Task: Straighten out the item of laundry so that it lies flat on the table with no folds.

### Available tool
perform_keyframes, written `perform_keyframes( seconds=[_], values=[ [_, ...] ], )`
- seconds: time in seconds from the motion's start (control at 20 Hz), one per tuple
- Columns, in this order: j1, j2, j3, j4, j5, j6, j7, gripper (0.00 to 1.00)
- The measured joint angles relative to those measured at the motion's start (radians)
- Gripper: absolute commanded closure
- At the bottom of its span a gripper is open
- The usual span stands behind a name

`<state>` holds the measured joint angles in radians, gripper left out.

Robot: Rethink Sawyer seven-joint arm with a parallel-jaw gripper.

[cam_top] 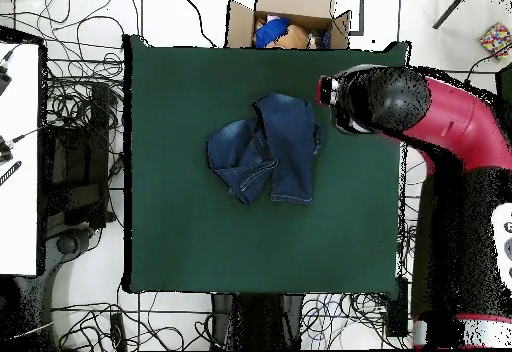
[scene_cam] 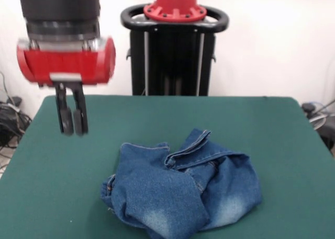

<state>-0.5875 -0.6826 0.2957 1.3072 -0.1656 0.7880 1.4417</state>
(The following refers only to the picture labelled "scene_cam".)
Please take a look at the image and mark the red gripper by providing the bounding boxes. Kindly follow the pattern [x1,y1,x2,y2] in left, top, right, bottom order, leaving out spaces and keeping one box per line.
[16,36,117,136]

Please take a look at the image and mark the blue denim jeans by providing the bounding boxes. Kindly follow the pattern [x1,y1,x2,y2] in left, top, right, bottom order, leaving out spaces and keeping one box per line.
[99,128,263,239]

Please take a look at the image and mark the dark green table cloth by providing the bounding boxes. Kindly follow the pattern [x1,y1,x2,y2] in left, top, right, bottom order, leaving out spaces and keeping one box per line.
[0,94,335,239]

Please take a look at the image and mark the black power adapter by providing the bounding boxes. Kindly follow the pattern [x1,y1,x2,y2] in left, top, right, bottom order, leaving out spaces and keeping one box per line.
[7,96,24,107]

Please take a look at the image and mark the dark grey stand base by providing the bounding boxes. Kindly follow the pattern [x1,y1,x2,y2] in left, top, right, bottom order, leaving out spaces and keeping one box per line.
[318,120,335,156]

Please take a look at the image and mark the black cable tangle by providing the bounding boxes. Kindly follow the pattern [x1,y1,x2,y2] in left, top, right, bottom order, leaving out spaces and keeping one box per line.
[0,71,34,172]

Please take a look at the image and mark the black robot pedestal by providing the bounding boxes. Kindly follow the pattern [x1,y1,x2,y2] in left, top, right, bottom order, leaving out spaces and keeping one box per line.
[120,4,230,96]

